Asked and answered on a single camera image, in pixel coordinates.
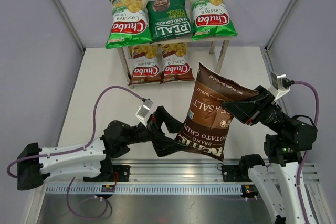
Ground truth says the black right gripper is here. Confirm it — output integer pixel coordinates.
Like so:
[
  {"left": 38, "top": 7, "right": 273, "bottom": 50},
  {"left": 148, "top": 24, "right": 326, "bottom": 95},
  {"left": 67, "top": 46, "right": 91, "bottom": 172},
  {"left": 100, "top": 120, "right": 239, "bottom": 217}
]
[{"left": 220, "top": 84, "right": 290, "bottom": 135}]

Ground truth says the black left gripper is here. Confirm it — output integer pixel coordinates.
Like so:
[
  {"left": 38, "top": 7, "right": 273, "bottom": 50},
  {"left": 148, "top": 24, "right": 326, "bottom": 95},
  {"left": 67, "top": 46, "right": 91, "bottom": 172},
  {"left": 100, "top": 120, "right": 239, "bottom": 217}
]
[{"left": 123, "top": 106, "right": 190, "bottom": 157}]

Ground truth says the brown Kettle sea salt bag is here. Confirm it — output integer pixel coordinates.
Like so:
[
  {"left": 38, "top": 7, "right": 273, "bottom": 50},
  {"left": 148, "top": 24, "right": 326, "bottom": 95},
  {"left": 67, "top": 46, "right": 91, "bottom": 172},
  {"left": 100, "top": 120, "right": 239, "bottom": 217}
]
[{"left": 175, "top": 63, "right": 259, "bottom": 161}]

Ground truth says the brown Chuba barbeque bag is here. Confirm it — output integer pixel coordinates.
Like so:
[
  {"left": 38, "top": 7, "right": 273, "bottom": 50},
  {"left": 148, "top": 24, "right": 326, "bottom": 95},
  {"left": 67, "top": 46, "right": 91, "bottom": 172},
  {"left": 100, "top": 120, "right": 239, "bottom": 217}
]
[
  {"left": 160, "top": 42, "right": 194, "bottom": 84},
  {"left": 129, "top": 45, "right": 161, "bottom": 86}
]

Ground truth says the green Chuba cassava chips bag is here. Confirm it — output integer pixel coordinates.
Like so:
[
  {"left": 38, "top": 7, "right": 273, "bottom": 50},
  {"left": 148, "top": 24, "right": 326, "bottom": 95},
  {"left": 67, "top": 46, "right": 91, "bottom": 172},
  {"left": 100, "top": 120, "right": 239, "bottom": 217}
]
[{"left": 106, "top": 0, "right": 153, "bottom": 49}]

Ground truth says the green REAL chips bag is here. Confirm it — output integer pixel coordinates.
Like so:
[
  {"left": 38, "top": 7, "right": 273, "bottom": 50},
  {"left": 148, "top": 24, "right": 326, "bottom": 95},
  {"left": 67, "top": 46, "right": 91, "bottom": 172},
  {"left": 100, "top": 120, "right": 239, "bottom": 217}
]
[{"left": 147, "top": 0, "right": 194, "bottom": 42}]

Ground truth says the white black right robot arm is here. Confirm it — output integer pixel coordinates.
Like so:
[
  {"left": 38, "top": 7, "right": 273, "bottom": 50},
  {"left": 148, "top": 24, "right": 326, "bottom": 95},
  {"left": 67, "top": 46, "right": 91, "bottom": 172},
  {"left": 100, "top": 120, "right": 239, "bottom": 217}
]
[{"left": 221, "top": 81, "right": 318, "bottom": 223}]

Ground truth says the two-tier beige wooden shelf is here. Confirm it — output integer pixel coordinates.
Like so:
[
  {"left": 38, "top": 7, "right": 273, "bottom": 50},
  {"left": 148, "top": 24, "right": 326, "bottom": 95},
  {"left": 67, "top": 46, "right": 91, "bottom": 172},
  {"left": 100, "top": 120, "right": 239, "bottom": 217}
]
[{"left": 112, "top": 36, "right": 230, "bottom": 83}]

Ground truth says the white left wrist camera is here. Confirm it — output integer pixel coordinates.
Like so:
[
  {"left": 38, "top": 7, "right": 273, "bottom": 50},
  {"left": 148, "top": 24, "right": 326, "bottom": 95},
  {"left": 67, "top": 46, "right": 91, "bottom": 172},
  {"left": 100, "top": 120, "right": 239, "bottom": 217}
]
[{"left": 135, "top": 99, "right": 153, "bottom": 126}]

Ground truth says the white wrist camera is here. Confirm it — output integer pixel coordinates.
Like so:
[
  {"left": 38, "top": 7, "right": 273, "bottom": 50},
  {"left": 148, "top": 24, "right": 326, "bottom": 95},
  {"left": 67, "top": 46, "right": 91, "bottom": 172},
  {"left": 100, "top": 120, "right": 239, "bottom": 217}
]
[
  {"left": 268, "top": 71, "right": 292, "bottom": 101},
  {"left": 135, "top": 99, "right": 153, "bottom": 126}
]

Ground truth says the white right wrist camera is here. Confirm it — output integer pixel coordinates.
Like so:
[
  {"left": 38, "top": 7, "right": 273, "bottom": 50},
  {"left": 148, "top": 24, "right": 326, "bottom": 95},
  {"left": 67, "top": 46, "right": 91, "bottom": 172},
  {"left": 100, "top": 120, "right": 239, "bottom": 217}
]
[{"left": 268, "top": 71, "right": 292, "bottom": 101}]

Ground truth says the aluminium mounting rail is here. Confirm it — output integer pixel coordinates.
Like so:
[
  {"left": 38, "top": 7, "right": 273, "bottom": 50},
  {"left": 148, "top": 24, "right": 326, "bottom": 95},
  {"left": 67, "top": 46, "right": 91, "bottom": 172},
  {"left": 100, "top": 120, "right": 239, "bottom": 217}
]
[{"left": 34, "top": 142, "right": 321, "bottom": 185}]

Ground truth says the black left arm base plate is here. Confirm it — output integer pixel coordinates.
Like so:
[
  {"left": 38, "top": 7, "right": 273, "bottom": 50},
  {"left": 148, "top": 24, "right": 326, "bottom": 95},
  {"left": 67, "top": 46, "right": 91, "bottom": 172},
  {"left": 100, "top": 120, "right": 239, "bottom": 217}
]
[{"left": 83, "top": 165, "right": 131, "bottom": 182}]

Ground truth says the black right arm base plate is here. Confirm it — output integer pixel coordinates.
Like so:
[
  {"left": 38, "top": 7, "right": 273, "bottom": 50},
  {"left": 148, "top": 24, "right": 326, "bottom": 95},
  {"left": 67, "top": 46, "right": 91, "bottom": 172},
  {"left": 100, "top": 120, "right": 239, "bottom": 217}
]
[{"left": 218, "top": 164, "right": 251, "bottom": 182}]

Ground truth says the white slotted cable duct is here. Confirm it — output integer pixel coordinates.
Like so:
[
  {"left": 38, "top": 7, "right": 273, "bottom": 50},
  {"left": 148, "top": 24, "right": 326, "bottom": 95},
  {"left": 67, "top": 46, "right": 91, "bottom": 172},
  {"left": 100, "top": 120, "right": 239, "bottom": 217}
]
[{"left": 46, "top": 184, "right": 243, "bottom": 195}]

